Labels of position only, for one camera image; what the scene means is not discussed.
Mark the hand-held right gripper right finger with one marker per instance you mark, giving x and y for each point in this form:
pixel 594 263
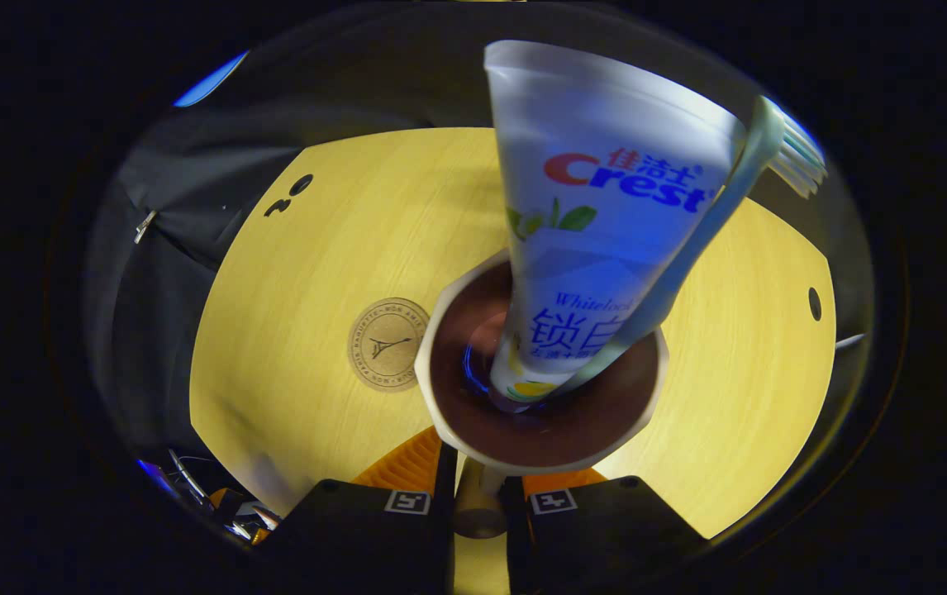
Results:
pixel 516 545

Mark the beige cup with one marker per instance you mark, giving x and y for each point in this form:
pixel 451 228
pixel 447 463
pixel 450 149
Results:
pixel 540 438

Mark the pale green toothbrush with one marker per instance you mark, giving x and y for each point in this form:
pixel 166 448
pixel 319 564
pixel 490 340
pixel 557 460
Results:
pixel 689 248

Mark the round cork coaster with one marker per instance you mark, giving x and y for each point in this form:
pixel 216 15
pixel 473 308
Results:
pixel 383 343

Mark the white toothpaste tube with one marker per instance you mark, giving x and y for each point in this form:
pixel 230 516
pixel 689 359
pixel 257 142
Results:
pixel 606 248

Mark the wooden desktop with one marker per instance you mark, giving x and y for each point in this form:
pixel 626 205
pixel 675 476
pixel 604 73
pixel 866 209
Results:
pixel 316 231

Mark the white strip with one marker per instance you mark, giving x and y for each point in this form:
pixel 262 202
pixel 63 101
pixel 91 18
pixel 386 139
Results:
pixel 850 340

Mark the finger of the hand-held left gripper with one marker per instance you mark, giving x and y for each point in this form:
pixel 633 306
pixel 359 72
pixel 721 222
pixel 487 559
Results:
pixel 226 497

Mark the black backdrop cloth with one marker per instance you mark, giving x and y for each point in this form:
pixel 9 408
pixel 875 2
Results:
pixel 192 182

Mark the silver metal clip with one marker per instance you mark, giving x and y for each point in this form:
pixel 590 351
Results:
pixel 145 226

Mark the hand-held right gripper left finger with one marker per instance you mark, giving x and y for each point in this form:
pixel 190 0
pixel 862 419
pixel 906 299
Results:
pixel 443 537

